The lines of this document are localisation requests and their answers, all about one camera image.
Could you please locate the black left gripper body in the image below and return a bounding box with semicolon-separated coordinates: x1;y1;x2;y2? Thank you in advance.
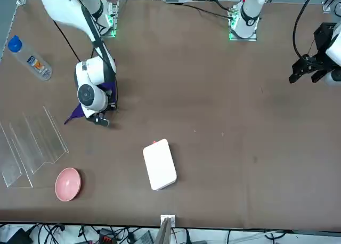
313;22;338;70

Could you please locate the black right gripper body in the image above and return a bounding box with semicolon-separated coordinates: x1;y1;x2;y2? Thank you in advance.
105;91;118;108

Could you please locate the purple towel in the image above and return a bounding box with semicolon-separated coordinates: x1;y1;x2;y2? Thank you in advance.
63;80;118;125

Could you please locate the clear acrylic storage rack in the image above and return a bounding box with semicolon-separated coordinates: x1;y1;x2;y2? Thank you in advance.
0;105;70;189

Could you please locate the white drawer box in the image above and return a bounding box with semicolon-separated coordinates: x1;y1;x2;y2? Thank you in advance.
142;139;178;191

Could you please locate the clear bottle blue cap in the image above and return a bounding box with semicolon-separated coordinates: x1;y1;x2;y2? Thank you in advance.
7;35;53;82

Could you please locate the pink bowl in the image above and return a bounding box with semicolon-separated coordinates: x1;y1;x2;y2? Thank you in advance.
55;167;83;202

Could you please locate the black orange device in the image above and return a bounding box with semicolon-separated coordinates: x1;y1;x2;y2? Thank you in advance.
98;227;119;244

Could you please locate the black box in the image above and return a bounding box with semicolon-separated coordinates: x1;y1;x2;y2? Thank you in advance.
6;227;33;244

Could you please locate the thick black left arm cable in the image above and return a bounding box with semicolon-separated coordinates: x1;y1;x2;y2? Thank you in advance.
293;0;319;61

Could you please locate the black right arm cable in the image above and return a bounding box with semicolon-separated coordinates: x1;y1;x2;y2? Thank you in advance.
53;4;119;114

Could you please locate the dark cable across table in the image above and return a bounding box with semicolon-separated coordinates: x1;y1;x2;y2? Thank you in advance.
182;3;232;18

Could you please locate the white table edge bracket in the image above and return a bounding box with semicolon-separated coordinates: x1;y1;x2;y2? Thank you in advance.
160;214;176;227

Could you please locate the grey camera post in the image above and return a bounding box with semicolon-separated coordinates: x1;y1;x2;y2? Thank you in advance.
155;217;173;244

